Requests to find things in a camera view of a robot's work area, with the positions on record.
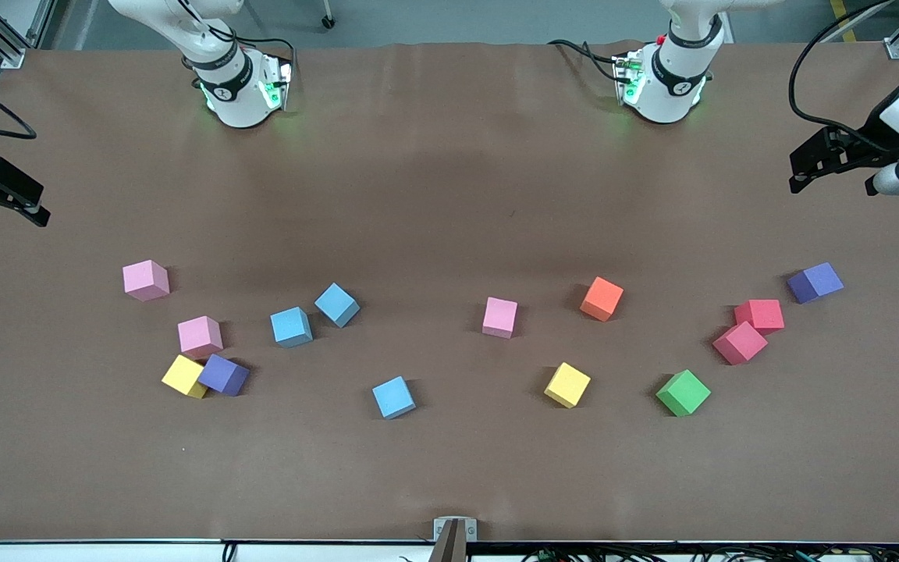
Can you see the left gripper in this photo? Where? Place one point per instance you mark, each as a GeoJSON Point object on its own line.
{"type": "Point", "coordinates": [869, 137]}

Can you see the orange foam cube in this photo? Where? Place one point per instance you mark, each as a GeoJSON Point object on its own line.
{"type": "Point", "coordinates": [602, 298]}

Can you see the green foam cube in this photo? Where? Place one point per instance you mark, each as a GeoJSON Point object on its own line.
{"type": "Point", "coordinates": [683, 393]}

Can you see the purple foam cube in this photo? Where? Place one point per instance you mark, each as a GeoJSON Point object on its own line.
{"type": "Point", "coordinates": [816, 282]}
{"type": "Point", "coordinates": [225, 375]}

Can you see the yellow foam cube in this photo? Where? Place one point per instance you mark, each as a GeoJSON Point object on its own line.
{"type": "Point", "coordinates": [566, 385]}
{"type": "Point", "coordinates": [180, 375]}

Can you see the blue foam cube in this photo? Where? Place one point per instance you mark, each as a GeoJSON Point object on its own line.
{"type": "Point", "coordinates": [291, 327]}
{"type": "Point", "coordinates": [393, 397]}
{"type": "Point", "coordinates": [337, 304]}

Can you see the pink foam cube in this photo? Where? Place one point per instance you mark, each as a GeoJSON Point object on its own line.
{"type": "Point", "coordinates": [200, 337]}
{"type": "Point", "coordinates": [499, 317]}
{"type": "Point", "coordinates": [145, 281]}

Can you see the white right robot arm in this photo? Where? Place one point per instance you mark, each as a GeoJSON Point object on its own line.
{"type": "Point", "coordinates": [235, 86]}

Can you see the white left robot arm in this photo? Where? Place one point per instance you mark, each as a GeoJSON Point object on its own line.
{"type": "Point", "coordinates": [672, 74]}

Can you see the red foam cube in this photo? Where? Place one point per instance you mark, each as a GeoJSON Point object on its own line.
{"type": "Point", "coordinates": [763, 314]}
{"type": "Point", "coordinates": [740, 344]}

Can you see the brown table cover sheet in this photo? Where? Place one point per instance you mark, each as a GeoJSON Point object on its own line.
{"type": "Point", "coordinates": [449, 468]}

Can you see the white table edge rail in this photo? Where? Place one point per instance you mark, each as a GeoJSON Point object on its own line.
{"type": "Point", "coordinates": [67, 553]}

